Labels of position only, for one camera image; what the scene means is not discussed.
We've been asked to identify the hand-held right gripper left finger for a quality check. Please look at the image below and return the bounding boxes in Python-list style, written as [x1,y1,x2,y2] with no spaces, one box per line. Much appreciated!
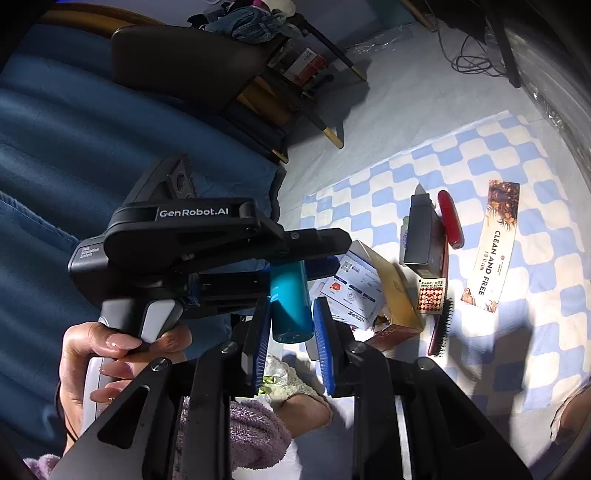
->
[48,295,273,480]

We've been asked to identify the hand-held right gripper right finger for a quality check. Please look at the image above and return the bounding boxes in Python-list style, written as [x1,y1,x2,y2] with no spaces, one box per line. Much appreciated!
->
[313,298,534,480]

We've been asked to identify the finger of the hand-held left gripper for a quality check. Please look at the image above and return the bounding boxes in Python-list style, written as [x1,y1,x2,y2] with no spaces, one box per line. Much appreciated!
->
[272,227,352,280]
[186,269,274,322]

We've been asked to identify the teal bottle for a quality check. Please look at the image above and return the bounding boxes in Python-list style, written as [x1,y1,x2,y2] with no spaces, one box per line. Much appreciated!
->
[269,260,315,343]

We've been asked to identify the white cardboard box container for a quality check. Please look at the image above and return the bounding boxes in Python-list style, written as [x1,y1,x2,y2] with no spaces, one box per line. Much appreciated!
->
[348,239,424,352]

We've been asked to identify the black box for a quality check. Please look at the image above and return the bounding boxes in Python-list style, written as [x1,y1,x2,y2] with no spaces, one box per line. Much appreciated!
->
[403,184,446,278]

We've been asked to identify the dark red hairbrush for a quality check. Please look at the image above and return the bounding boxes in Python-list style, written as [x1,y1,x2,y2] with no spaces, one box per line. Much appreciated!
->
[427,244,454,357]

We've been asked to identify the red checkered sachet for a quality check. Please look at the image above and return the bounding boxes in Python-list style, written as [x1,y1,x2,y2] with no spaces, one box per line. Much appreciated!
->
[417,277,450,315]

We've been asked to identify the long printed packet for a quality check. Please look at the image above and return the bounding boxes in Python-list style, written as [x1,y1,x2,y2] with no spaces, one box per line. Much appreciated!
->
[461,180,521,315]

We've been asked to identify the person's left hand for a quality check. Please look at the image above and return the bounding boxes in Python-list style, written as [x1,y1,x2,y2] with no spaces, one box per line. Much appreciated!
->
[58,322,192,450]

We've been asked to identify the white printed carton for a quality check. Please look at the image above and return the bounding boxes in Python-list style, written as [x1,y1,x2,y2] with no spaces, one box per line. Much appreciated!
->
[308,251,385,330]

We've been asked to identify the red case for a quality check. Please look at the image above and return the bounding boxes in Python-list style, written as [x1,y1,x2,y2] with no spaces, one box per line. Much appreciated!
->
[436,190,465,251]

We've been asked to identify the blue bedding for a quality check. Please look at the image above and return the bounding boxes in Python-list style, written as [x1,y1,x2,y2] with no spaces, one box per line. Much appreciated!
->
[0,23,287,462]

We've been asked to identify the red white box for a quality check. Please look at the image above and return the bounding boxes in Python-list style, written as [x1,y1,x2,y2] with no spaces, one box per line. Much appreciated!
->
[281,46,328,86]

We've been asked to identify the black chair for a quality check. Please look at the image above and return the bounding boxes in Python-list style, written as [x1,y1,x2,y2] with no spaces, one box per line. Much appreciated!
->
[111,13,370,164]

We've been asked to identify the pile of clothes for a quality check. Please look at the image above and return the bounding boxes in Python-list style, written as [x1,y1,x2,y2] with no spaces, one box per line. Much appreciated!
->
[187,0,305,44]

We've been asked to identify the blue white checkered mat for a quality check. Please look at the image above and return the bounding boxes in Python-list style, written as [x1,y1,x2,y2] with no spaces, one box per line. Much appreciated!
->
[300,115,591,416]

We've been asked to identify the person's right leg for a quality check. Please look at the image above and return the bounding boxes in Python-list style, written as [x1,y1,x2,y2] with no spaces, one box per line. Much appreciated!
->
[549,387,591,445]

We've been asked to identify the clear plastic package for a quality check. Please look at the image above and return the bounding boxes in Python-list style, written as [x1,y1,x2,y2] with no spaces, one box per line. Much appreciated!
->
[505,18,587,158]

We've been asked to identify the black furniture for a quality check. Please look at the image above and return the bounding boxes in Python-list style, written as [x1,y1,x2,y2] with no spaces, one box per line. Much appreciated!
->
[429,0,591,89]

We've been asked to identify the black cables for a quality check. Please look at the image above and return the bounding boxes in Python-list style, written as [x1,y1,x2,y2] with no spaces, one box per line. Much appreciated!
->
[436,18,509,77]

